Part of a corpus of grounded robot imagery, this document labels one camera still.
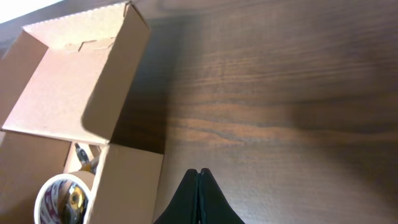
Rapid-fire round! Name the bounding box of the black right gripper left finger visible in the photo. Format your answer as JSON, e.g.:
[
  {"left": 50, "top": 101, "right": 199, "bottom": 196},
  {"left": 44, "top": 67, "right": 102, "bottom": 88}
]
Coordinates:
[{"left": 154, "top": 169, "right": 198, "bottom": 224}]

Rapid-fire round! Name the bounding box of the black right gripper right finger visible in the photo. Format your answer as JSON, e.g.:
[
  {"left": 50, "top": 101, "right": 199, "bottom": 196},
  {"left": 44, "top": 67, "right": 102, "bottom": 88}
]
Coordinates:
[{"left": 198, "top": 168, "right": 244, "bottom": 224}]

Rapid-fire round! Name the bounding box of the black yellow correction tape dispenser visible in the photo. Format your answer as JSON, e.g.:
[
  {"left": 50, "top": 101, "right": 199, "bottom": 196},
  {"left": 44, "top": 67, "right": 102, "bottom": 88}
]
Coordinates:
[{"left": 58, "top": 182, "right": 88, "bottom": 224}]

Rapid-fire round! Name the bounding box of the black pen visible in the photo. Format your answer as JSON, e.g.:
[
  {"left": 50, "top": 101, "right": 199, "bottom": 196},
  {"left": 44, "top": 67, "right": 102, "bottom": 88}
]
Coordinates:
[{"left": 74, "top": 143, "right": 90, "bottom": 165}]

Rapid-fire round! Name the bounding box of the white tape roll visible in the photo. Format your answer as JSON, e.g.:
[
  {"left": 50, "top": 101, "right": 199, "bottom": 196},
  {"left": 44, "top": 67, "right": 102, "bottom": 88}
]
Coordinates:
[{"left": 34, "top": 170, "right": 95, "bottom": 223}]

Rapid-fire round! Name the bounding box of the cardboard box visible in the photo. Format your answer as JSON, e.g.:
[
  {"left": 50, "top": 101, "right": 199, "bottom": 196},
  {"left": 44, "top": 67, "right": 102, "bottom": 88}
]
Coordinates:
[{"left": 1, "top": 1, "right": 163, "bottom": 223}]

